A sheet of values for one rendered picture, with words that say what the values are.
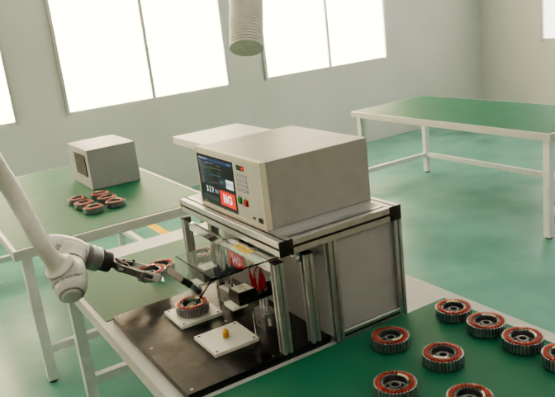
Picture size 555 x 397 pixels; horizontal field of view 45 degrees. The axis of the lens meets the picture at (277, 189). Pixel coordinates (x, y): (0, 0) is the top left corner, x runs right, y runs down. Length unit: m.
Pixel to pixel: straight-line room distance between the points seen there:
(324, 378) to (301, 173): 0.58
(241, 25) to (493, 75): 6.69
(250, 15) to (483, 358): 1.94
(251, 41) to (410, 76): 5.74
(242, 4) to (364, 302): 1.67
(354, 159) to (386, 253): 0.31
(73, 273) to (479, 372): 1.28
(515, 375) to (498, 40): 7.81
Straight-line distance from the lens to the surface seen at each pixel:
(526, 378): 1.89
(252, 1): 3.25
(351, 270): 2.02
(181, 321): 2.25
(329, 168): 2.02
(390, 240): 2.09
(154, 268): 2.59
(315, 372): 1.92
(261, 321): 2.13
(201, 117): 7.13
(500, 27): 9.41
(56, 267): 2.27
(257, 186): 1.92
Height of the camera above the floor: 1.73
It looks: 15 degrees down
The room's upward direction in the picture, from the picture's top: 7 degrees counter-clockwise
